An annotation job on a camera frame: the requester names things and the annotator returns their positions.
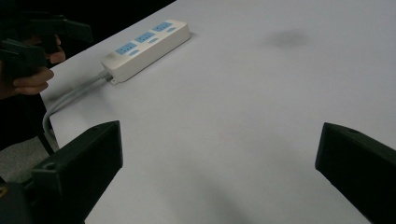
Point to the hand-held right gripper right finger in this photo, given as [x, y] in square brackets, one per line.
[361, 168]

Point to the black table leg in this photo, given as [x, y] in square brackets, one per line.
[46, 144]

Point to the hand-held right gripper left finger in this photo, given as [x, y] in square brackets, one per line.
[81, 168]

